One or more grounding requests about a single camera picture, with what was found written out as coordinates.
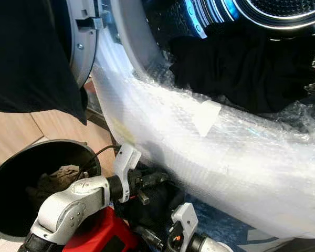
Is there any white washing machine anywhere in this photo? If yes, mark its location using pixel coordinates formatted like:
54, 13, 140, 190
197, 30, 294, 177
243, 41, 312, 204
90, 0, 315, 241

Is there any black clothes pile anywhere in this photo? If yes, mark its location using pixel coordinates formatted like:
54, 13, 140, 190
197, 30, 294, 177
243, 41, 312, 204
168, 24, 315, 114

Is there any clear bubble wrap sheet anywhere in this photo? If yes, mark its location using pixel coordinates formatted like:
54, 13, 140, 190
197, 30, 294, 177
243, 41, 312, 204
91, 39, 315, 239

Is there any red robot torso panel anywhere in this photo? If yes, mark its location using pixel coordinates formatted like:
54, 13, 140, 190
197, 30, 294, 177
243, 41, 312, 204
67, 207, 140, 252

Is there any brown cloth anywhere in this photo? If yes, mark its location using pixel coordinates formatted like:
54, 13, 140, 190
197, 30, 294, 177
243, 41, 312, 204
38, 165, 82, 199

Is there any white tape piece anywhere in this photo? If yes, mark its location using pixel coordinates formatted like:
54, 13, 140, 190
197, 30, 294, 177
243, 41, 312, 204
193, 100, 223, 138

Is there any black round laundry basket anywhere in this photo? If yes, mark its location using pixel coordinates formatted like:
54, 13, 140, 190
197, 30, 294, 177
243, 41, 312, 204
0, 139, 102, 243

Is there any grey washer door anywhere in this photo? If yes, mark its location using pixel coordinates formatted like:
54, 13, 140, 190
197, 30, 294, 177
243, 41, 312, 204
73, 0, 117, 89

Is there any black hanging garment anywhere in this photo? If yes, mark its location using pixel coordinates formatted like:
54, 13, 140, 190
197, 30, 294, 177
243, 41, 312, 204
0, 0, 90, 125

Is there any steel washer drum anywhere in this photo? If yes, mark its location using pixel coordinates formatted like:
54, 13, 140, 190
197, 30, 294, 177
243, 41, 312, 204
146, 0, 315, 41

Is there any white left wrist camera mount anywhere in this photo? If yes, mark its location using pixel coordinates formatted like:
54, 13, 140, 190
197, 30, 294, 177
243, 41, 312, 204
114, 143, 143, 203

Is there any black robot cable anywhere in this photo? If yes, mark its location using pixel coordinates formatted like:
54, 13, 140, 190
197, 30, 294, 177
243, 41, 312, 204
91, 144, 122, 164

